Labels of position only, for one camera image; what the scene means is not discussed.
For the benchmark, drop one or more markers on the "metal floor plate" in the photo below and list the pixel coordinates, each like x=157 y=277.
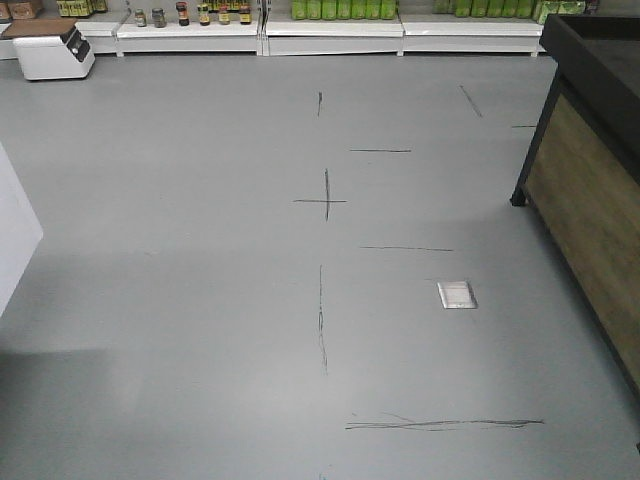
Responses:
x=457 y=295

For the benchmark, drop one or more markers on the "black wooden produce stand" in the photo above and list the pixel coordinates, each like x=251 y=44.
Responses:
x=581 y=172

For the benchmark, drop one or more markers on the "dark sauce jar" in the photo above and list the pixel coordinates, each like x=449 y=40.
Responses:
x=182 y=12

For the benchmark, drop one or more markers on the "white store shelf unit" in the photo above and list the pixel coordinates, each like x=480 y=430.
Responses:
x=130 y=27

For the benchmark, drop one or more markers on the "white box appliance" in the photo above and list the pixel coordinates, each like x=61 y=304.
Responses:
x=50 y=49

